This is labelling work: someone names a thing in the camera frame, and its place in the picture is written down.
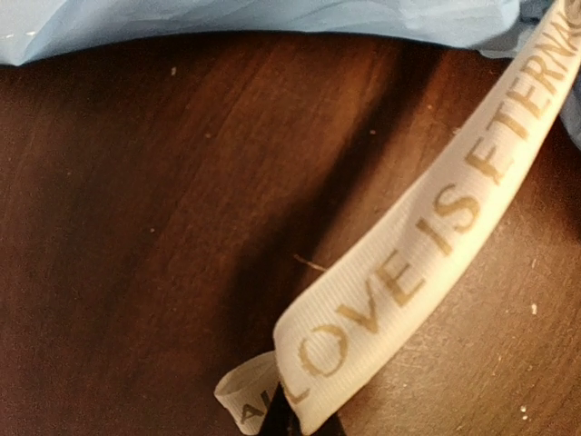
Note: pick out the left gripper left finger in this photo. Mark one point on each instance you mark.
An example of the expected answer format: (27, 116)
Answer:
(280, 419)

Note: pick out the blue wrapping paper sheet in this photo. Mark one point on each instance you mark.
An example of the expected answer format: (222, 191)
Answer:
(33, 30)

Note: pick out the beige printed ribbon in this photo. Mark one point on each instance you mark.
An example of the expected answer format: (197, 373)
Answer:
(347, 325)

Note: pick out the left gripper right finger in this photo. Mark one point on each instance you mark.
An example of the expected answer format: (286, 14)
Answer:
(332, 426)

